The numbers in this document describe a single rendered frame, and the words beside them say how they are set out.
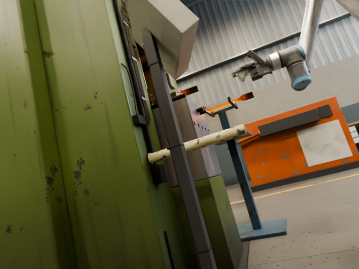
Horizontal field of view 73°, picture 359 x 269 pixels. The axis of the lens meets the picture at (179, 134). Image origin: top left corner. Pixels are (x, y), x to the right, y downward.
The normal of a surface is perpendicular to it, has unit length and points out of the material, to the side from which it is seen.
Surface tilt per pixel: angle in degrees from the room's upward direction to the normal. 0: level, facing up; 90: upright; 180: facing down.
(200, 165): 90
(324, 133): 90
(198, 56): 90
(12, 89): 90
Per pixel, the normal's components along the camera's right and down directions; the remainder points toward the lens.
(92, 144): -0.33, -0.11
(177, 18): 0.08, -0.22
